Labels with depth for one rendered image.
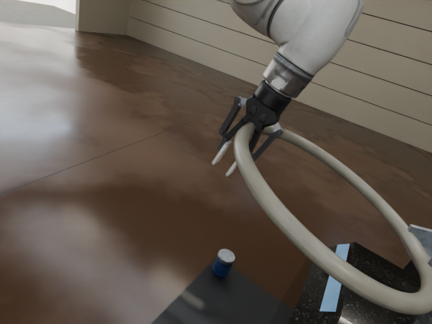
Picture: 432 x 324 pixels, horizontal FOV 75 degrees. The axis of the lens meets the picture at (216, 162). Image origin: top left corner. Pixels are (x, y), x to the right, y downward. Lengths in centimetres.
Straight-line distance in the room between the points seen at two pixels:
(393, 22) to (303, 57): 624
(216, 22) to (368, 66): 355
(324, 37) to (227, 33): 689
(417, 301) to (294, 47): 46
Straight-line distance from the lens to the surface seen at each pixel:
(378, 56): 676
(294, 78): 58
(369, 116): 687
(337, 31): 58
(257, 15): 63
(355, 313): 82
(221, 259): 167
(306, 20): 58
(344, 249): 102
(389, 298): 50
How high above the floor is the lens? 132
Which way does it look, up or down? 27 degrees down
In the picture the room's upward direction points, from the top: 17 degrees clockwise
